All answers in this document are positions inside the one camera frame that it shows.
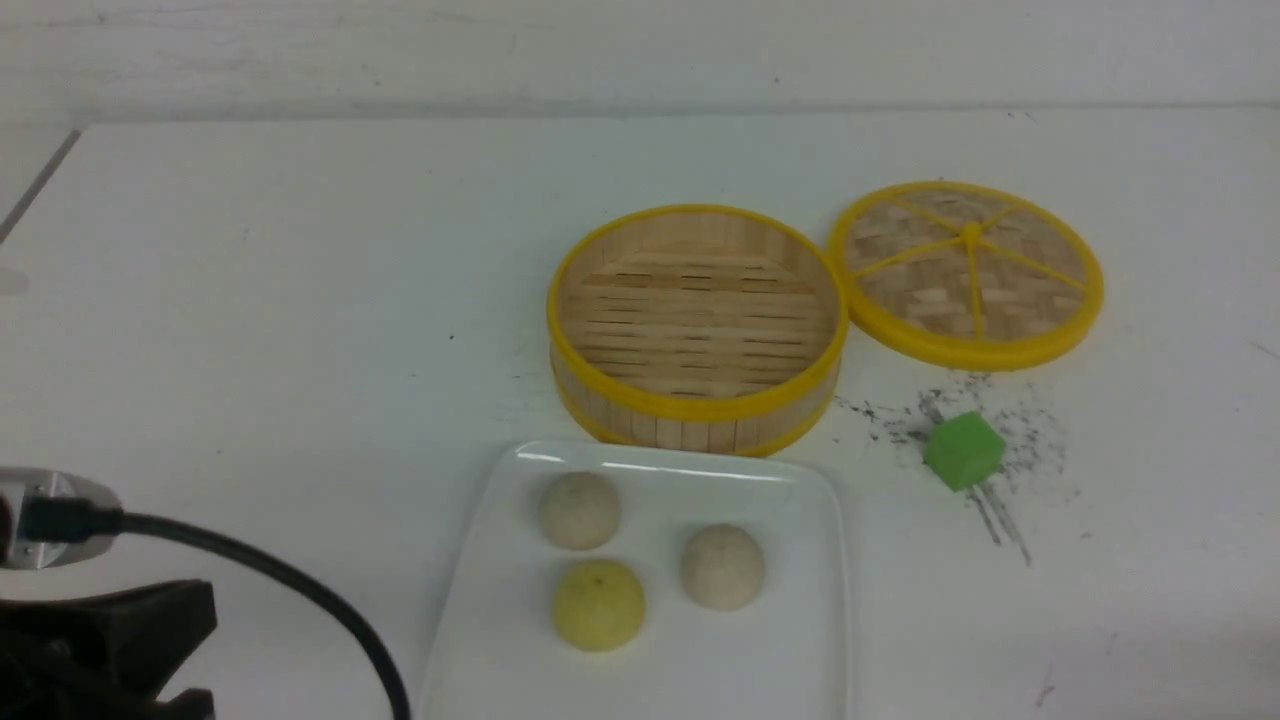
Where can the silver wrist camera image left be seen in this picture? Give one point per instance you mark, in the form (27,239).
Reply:
(50,519)

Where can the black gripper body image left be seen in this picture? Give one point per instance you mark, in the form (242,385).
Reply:
(107,656)

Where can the bamboo steamer lid yellow rim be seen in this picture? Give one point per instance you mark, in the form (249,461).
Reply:
(963,276)

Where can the white steamed bun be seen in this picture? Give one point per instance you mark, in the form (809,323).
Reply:
(723,568)
(579,511)

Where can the green cube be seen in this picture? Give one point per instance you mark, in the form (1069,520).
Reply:
(964,451)

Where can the white rectangular plate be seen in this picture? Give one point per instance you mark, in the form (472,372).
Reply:
(496,654)

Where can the yellow steamed bun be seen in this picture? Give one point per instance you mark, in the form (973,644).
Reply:
(599,605)

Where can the bamboo steamer basket yellow rim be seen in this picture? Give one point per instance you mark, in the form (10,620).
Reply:
(697,327)

